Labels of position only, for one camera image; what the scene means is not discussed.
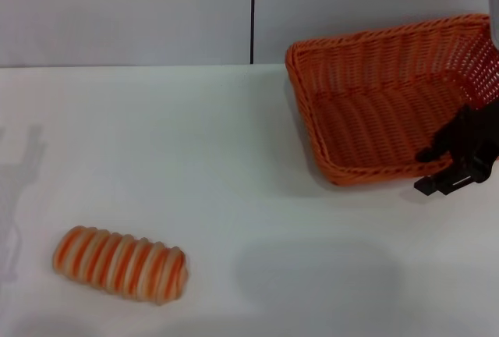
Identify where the orange striped toy bread loaf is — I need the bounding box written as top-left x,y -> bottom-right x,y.
51,225 -> 189,307

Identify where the orange woven plastic basket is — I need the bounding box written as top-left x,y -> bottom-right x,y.
284,12 -> 499,188

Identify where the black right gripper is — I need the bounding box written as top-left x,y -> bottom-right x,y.
413,101 -> 499,197

